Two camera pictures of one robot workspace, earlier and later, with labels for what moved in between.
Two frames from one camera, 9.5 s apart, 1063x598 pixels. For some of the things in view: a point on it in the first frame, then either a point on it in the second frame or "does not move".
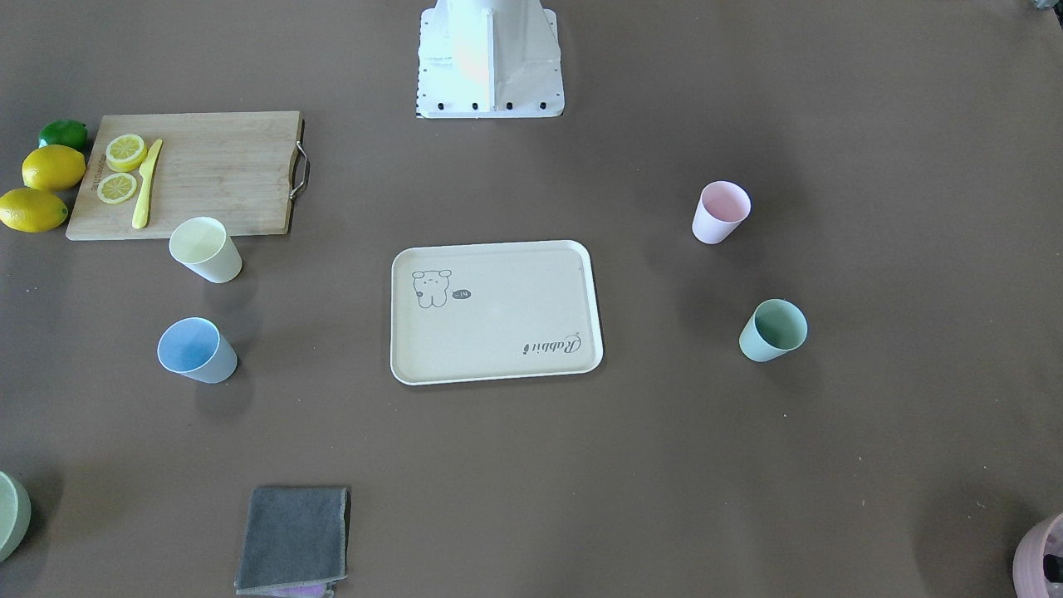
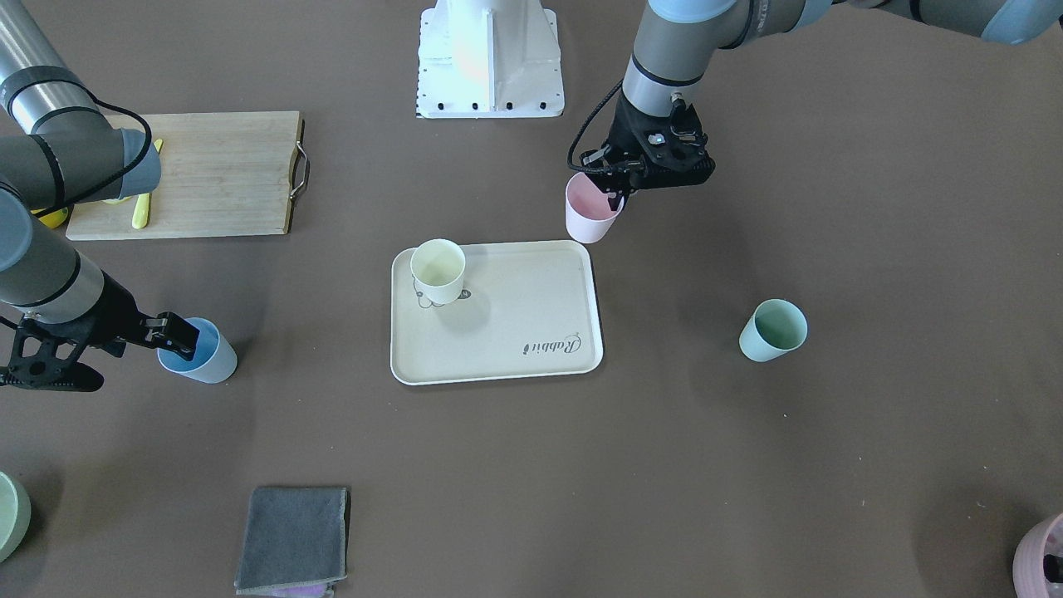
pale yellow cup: x=203 y=246 → x=438 y=267
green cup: x=776 y=328 does not move
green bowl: x=16 y=516 does not move
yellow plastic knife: x=140 y=214 does not move
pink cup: x=721 y=208 → x=590 y=216
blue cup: x=196 y=348 does not move
